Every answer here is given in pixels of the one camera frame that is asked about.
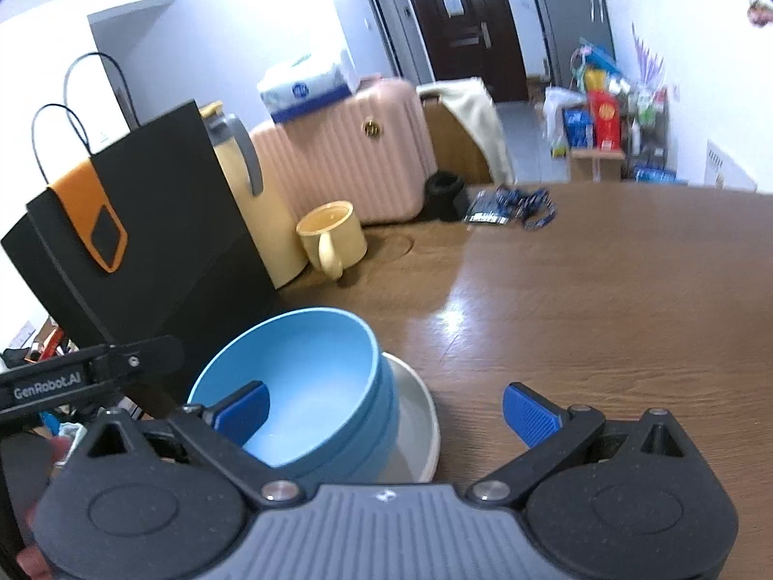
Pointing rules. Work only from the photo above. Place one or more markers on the cream plate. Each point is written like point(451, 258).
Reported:
point(415, 417)

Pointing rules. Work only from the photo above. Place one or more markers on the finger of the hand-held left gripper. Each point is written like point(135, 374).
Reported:
point(145, 356)

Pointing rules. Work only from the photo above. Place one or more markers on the white plastic bag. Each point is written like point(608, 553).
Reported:
point(555, 112)

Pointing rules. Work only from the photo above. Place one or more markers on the person's left hand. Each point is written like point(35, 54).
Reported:
point(60, 452)

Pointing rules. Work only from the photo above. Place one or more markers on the purple wall decoration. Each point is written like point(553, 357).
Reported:
point(649, 54)

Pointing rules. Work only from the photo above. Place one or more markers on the red box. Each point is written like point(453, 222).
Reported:
point(605, 121)

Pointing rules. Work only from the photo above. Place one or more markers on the white tissue pack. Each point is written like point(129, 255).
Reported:
point(305, 87)

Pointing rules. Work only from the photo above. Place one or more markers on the blue box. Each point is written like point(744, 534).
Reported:
point(578, 128)

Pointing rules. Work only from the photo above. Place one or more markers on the cardboard box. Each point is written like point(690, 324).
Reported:
point(598, 163)

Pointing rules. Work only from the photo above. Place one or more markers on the grey refrigerator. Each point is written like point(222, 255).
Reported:
point(567, 6)

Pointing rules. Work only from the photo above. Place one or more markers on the yellow kettle jug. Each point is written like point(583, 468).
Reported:
point(266, 229)

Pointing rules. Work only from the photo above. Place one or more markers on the yellow mug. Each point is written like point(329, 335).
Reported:
point(332, 235)

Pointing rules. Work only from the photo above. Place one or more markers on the pink suitcase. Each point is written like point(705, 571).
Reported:
point(350, 157)

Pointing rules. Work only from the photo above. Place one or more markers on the wooden chair with cloth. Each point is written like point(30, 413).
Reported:
point(477, 121)

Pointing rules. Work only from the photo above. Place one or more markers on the dried roses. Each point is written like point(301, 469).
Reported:
point(761, 12)

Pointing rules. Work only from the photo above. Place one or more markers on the storage cart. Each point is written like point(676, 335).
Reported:
point(649, 127)

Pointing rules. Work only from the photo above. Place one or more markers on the black paper bag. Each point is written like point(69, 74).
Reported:
point(151, 223)

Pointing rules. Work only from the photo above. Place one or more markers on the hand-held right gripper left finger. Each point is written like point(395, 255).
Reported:
point(243, 415)

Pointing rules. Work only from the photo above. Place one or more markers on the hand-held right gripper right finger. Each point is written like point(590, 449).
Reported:
point(531, 415)

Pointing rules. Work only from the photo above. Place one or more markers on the blue pack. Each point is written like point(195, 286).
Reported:
point(658, 175)

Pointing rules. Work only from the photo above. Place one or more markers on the colourful bags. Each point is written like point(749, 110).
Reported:
point(598, 69)

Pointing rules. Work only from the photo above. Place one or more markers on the dark brown door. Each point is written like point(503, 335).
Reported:
point(465, 24)

